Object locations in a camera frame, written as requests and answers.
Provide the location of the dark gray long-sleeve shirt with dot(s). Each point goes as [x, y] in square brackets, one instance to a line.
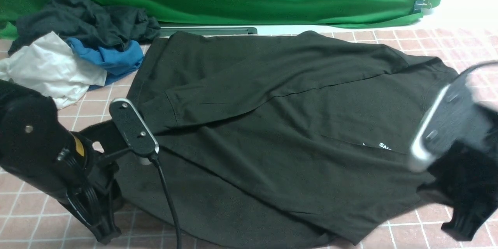
[285, 142]

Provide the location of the dark metal bar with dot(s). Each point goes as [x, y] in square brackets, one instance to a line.
[209, 31]

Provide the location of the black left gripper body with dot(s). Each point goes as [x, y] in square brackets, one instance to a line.
[81, 145]

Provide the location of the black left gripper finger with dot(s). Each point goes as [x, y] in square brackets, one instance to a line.
[99, 220]

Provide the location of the crumpled blue garment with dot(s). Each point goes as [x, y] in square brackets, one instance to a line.
[116, 64]

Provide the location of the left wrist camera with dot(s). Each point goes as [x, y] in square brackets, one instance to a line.
[134, 131]

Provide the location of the crumpled white garment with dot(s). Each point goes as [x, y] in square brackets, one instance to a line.
[50, 66]

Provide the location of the crumpled black garment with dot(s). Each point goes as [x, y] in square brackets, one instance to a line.
[112, 27]

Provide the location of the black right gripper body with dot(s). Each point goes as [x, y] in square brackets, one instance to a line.
[465, 178]

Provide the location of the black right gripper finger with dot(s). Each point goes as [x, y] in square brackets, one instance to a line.
[468, 216]

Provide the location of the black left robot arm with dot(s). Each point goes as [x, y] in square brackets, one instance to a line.
[37, 149]

